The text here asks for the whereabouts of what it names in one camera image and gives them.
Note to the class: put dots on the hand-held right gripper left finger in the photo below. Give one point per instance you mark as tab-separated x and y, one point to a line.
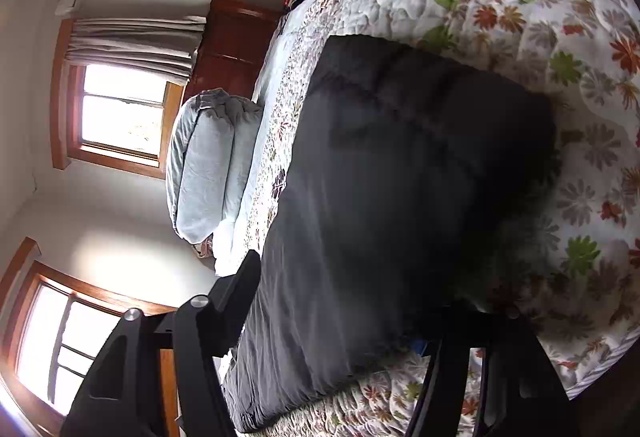
235	297

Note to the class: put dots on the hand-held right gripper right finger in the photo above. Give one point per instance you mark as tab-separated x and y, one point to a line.
434	369

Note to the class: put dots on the black pants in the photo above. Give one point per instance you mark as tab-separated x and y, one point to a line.
380	197

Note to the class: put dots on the pile of pale clothes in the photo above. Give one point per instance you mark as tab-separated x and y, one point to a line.
204	248

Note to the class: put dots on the light blue folded duvet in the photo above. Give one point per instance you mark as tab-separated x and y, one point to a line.
210	167

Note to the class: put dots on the bare wooden framed window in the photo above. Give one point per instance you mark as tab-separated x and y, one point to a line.
45	342

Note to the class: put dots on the curtained wooden framed window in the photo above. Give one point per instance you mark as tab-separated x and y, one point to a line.
120	117

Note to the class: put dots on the light blue bed sheet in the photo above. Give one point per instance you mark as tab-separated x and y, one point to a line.
267	82

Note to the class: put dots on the dark wooden headboard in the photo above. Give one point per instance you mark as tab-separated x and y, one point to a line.
230	47

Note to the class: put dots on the grey curtain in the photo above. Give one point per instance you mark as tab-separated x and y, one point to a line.
130	42

